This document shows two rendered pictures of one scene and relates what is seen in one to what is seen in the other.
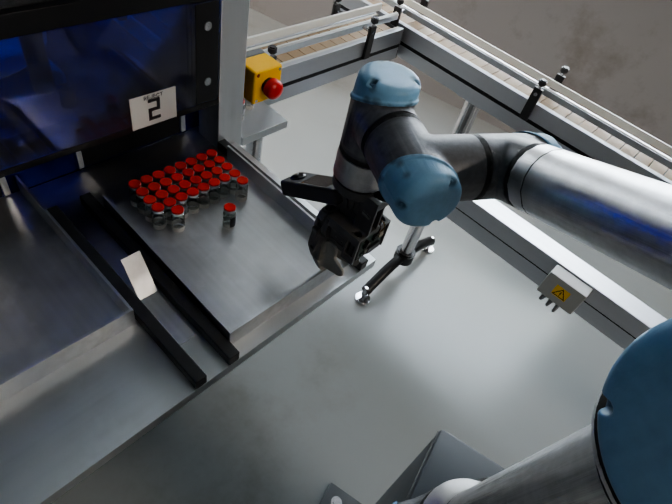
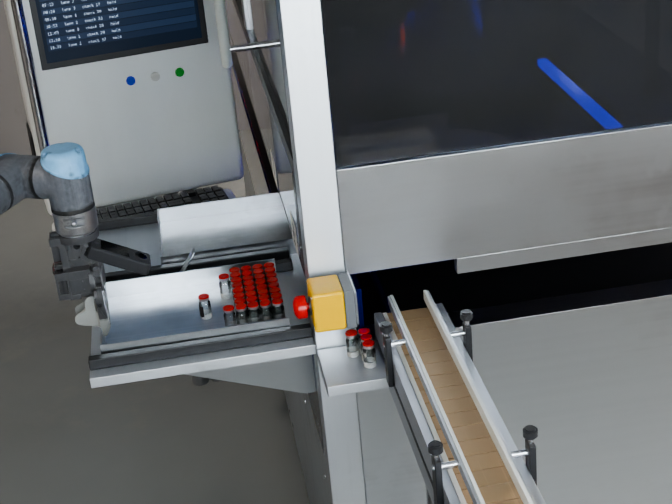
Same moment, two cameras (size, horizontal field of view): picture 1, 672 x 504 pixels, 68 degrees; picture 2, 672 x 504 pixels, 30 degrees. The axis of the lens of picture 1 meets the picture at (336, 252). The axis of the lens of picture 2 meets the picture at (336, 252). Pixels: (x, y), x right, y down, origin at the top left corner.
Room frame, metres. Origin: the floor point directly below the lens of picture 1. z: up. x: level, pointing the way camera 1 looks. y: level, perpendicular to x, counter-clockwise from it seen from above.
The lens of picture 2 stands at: (2.40, -0.90, 1.98)
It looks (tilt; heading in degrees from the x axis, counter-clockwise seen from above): 25 degrees down; 142
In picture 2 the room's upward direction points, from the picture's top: 5 degrees counter-clockwise
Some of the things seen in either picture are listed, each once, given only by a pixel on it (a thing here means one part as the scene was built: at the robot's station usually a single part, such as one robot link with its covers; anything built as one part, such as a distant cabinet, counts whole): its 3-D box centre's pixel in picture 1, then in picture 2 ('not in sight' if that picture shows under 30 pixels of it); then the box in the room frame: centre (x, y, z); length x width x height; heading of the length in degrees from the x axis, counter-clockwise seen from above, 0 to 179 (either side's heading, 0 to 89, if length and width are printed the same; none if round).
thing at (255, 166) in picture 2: not in sight; (265, 203); (-0.05, 0.81, 0.73); 1.98 x 0.01 x 0.25; 148
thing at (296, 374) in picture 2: not in sight; (221, 372); (0.66, 0.17, 0.79); 0.34 x 0.03 x 0.13; 58
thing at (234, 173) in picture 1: (198, 198); (238, 297); (0.62, 0.26, 0.90); 0.18 x 0.02 x 0.05; 148
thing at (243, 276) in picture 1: (229, 231); (193, 307); (0.57, 0.19, 0.90); 0.34 x 0.26 x 0.04; 58
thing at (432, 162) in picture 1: (423, 170); (12, 179); (0.46, -0.07, 1.21); 0.11 x 0.11 x 0.08; 29
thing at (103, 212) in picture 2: not in sight; (147, 212); (-0.07, 0.48, 0.82); 0.40 x 0.14 x 0.02; 68
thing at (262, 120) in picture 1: (245, 116); (362, 367); (0.94, 0.28, 0.87); 0.14 x 0.13 x 0.02; 58
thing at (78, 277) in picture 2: (353, 212); (79, 261); (0.53, -0.01, 1.06); 0.09 x 0.08 x 0.12; 58
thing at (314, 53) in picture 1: (304, 48); (454, 415); (1.22, 0.23, 0.92); 0.69 x 0.15 x 0.16; 148
